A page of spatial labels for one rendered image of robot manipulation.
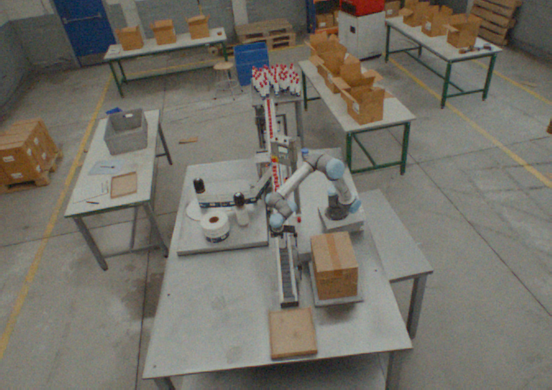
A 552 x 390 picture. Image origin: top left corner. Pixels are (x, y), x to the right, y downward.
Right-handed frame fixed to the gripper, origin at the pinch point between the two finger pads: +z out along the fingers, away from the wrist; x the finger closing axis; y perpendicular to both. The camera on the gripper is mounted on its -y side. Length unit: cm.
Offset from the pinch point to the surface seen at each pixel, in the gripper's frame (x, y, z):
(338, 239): 9.7, -34.6, -12.2
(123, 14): -651, 316, 389
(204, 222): -20, 56, 16
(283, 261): 14.9, 1.2, 12.8
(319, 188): -54, -34, 58
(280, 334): 62, 6, -9
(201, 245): -5, 60, 25
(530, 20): -439, -472, 315
